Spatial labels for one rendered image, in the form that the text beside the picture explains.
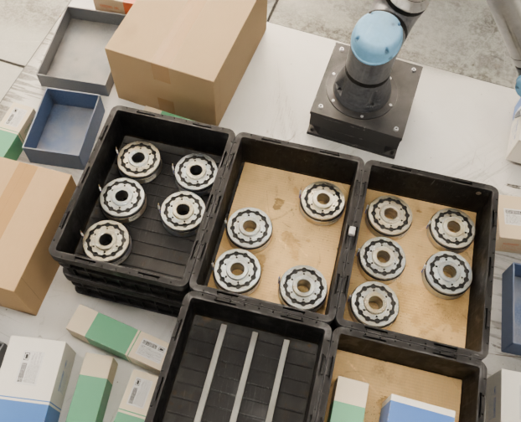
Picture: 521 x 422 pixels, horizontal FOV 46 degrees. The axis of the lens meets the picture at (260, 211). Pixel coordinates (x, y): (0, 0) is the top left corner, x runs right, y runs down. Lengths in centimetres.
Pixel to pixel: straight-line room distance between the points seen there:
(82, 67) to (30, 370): 90
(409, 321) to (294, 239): 31
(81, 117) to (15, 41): 131
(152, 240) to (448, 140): 87
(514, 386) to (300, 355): 46
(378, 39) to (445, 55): 149
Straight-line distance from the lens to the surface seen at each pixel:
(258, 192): 145
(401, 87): 172
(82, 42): 196
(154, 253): 139
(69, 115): 179
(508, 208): 163
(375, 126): 163
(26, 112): 176
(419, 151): 173
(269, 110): 175
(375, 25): 152
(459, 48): 302
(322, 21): 299
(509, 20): 135
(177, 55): 161
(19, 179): 152
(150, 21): 170
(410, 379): 133
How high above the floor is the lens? 208
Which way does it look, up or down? 62 degrees down
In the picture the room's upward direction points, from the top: 3 degrees clockwise
